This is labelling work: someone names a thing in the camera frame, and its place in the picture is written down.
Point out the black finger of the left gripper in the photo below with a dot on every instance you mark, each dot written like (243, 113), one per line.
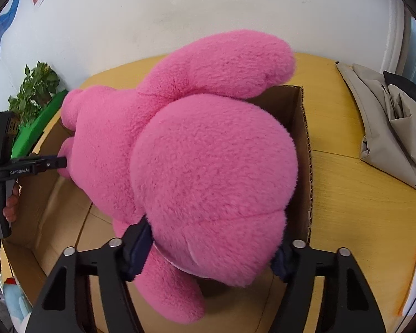
(57, 162)

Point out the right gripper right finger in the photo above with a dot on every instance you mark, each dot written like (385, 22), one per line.
(348, 303)

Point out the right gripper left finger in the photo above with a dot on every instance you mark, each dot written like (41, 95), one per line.
(65, 301)

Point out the pink plush bear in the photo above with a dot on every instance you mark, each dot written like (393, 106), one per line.
(187, 150)

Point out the light blue plush toy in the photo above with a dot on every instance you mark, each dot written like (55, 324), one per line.
(16, 301)

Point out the person's left hand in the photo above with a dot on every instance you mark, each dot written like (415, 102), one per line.
(10, 210)

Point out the green table cloth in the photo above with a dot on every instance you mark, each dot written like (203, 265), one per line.
(30, 134)

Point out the brown cardboard box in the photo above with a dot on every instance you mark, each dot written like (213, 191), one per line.
(54, 214)

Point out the green potted plant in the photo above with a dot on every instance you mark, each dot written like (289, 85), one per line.
(39, 86)

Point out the beige cloth bag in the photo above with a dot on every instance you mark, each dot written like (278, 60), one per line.
(387, 105)

